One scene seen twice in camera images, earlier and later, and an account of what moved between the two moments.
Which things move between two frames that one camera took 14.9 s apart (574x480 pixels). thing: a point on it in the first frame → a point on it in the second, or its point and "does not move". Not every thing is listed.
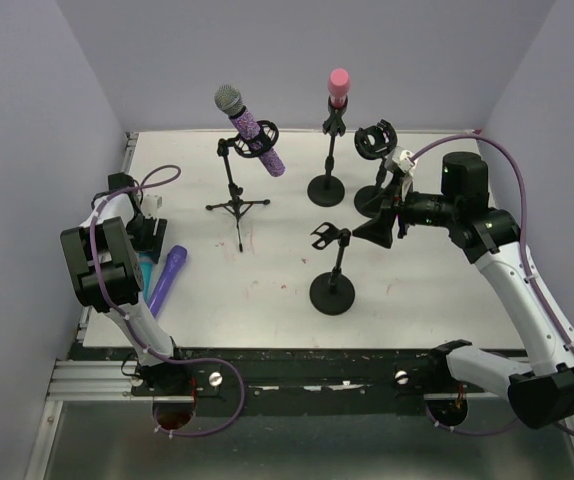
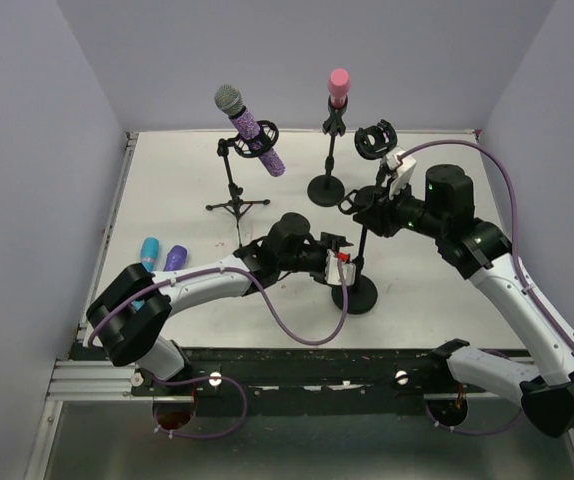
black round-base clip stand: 328,190 does not move
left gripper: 152,243 → 331,242
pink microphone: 338,84 does not move
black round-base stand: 332,293 → 362,296
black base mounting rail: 267,381 does not move
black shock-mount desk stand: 373,141 does not move
